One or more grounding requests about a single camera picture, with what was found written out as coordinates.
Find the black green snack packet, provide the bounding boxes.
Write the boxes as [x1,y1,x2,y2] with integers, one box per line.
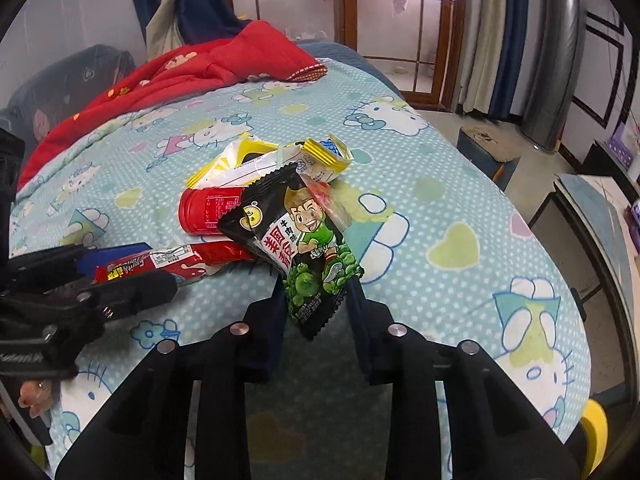
[218,165,365,342]

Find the wooden framed glass doors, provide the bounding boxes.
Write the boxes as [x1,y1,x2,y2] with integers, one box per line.
[217,0,461,111]

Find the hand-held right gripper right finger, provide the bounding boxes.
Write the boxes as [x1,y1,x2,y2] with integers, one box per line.
[345,277,581,480]

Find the yellow white packet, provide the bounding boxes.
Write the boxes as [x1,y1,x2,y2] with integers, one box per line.
[186,132,353,192]

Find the clear candy wrapper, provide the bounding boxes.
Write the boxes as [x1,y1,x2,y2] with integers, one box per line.
[300,180,351,241]

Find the yellow chair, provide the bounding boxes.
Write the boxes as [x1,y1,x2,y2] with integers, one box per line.
[580,399,609,471]

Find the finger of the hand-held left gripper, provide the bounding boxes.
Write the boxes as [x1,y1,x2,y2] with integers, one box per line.
[75,270,182,322]
[9,243,152,288]

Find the person's left hand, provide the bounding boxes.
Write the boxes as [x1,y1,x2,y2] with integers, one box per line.
[17,379,57,418]

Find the red quilted blanket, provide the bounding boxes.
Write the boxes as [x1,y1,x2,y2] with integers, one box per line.
[17,20,328,191]

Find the striped blue beige curtains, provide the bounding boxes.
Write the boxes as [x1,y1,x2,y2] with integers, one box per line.
[452,0,548,121]

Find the purple box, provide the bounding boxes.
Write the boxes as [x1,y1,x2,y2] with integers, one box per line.
[607,122,640,186]

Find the small dark stool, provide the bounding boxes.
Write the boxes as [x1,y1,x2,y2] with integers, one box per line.
[456,126,521,192]

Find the dark blue curtain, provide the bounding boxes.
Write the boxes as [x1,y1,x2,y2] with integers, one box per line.
[127,0,251,46]

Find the grey standing air conditioner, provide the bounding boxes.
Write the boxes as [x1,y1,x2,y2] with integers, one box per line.
[520,0,586,152]

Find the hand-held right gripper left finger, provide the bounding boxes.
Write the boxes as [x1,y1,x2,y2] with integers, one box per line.
[55,275,288,480]

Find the dark heart print pillow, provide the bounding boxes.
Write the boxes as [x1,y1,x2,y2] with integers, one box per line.
[0,44,136,141]

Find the red candy wrapper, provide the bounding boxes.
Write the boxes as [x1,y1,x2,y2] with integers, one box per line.
[94,241,256,286]

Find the cartoon cat printed bed sheet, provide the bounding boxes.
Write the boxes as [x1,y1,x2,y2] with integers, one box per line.
[10,42,593,480]

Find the dark cabinet with marble top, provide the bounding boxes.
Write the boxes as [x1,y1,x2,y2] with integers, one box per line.
[527,140,640,341]

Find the small red bottle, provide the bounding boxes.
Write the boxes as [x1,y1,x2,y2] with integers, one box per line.
[179,186,251,236]

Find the beige curtain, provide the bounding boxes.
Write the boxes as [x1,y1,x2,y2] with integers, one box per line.
[146,0,188,58]

